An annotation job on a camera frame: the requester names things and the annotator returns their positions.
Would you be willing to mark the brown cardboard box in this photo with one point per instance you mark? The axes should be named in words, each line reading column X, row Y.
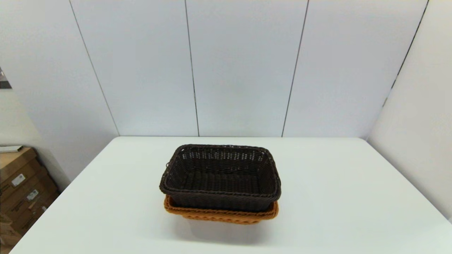
column 14, row 160
column 21, row 201
column 32, row 217
column 5, row 229

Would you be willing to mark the dark brown wicker basket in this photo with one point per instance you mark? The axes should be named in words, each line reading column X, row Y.
column 219, row 201

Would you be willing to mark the flat white item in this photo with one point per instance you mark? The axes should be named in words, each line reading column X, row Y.
column 9, row 148

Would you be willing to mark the orange wicker basket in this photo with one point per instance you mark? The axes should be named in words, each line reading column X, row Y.
column 219, row 216

